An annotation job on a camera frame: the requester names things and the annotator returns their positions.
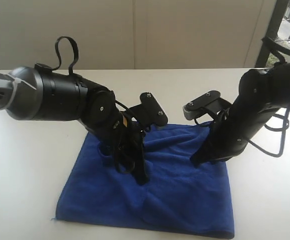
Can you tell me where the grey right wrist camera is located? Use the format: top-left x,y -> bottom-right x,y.
182,90 -> 232,121

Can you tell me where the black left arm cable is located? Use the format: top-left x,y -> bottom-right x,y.
34,36 -> 146,176

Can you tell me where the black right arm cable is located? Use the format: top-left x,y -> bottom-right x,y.
193,36 -> 290,158

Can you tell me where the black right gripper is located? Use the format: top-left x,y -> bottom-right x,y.
190,104 -> 270,167

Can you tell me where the white zip tie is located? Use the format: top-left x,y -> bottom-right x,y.
3,73 -> 37,110

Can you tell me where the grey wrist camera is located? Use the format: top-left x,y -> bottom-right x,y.
182,90 -> 232,121
130,92 -> 168,128

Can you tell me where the blue microfibre towel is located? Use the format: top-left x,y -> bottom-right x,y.
55,124 -> 235,239

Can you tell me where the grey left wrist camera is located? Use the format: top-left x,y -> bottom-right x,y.
130,92 -> 168,128

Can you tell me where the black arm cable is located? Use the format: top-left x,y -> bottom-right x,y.
34,36 -> 146,176
193,36 -> 290,158

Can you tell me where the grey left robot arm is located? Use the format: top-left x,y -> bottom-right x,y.
0,66 -> 149,185

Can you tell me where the dark window frame post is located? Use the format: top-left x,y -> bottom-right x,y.
255,0 -> 289,68

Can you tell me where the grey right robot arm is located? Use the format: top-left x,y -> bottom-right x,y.
183,63 -> 290,167

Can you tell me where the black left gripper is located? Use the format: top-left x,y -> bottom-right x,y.
98,109 -> 150,186

